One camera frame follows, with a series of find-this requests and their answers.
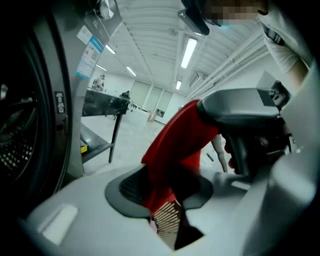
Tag person's beige shirt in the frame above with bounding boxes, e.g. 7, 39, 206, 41
258, 0, 317, 76

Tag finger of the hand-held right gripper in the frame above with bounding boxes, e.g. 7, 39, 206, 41
223, 126, 255, 176
196, 87, 281, 127

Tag dark grey washing machine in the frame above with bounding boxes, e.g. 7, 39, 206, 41
0, 0, 123, 218

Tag black head-mounted camera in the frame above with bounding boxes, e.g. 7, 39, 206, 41
177, 0, 221, 36

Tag ceiling air conditioner unit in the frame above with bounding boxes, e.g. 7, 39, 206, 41
189, 72, 206, 86

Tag grey roller blind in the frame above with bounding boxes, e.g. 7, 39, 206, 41
158, 89, 173, 116
131, 80, 152, 111
149, 86, 163, 112

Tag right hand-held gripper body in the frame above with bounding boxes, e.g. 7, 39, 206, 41
249, 71, 295, 161

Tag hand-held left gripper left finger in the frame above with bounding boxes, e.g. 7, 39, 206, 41
16, 163, 176, 256

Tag round slatted laundry basket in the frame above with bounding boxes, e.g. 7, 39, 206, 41
151, 198, 182, 247

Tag red clothes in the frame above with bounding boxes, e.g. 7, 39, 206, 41
141, 98, 235, 218

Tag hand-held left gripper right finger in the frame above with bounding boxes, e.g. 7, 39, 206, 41
174, 149, 317, 256

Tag black metal table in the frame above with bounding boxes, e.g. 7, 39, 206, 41
79, 89, 131, 165

